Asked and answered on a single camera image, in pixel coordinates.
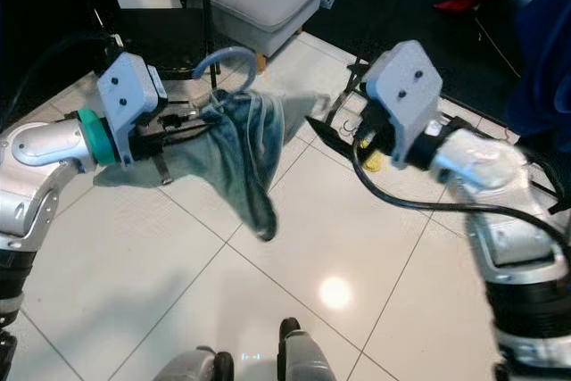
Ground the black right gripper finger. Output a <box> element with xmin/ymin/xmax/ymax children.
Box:
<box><xmin>306</xmin><ymin>116</ymin><xmax>364</xmax><ymax>147</ymax></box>
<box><xmin>315</xmin><ymin>129</ymin><xmax>364</xmax><ymax>161</ymax></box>

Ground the grey green garment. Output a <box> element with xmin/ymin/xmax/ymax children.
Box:
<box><xmin>94</xmin><ymin>87</ymin><xmax>333</xmax><ymax>243</ymax></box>

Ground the yellow cloth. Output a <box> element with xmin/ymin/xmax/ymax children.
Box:
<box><xmin>357</xmin><ymin>136</ymin><xmax>382</xmax><ymax>174</ymax></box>

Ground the black metal clothes rack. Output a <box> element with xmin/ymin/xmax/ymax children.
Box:
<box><xmin>321</xmin><ymin>0</ymin><xmax>571</xmax><ymax>214</ymax></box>

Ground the black folding chair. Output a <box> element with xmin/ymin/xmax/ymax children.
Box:
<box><xmin>70</xmin><ymin>0</ymin><xmax>221</xmax><ymax>80</ymax></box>

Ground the grey right robot leg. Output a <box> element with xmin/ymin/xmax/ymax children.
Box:
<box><xmin>277</xmin><ymin>317</ymin><xmax>346</xmax><ymax>381</ymax></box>

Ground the grey robot leg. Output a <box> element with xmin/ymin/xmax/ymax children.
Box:
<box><xmin>277</xmin><ymin>317</ymin><xmax>346</xmax><ymax>381</ymax></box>
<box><xmin>152</xmin><ymin>347</ymin><xmax>235</xmax><ymax>381</ymax></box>

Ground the grey left robot leg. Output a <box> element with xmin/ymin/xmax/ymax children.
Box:
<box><xmin>152</xmin><ymin>347</ymin><xmax>235</xmax><ymax>381</ymax></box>

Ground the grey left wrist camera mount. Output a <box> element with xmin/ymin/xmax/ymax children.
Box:
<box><xmin>96</xmin><ymin>53</ymin><xmax>170</xmax><ymax>170</ymax></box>

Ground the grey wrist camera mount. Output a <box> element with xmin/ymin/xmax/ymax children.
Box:
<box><xmin>363</xmin><ymin>40</ymin><xmax>446</xmax><ymax>170</ymax></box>
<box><xmin>96</xmin><ymin>53</ymin><xmax>170</xmax><ymax>170</ymax></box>

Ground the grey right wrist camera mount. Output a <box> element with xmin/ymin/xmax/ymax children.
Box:
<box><xmin>363</xmin><ymin>40</ymin><xmax>446</xmax><ymax>170</ymax></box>

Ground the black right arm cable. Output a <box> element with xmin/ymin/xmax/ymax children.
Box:
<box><xmin>351</xmin><ymin>145</ymin><xmax>571</xmax><ymax>250</ymax></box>

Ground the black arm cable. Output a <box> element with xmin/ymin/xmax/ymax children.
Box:
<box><xmin>0</xmin><ymin>31</ymin><xmax>124</xmax><ymax>137</ymax></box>
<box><xmin>351</xmin><ymin>145</ymin><xmax>571</xmax><ymax>250</ymax></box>

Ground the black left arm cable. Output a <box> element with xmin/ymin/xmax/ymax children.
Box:
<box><xmin>0</xmin><ymin>31</ymin><xmax>124</xmax><ymax>137</ymax></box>

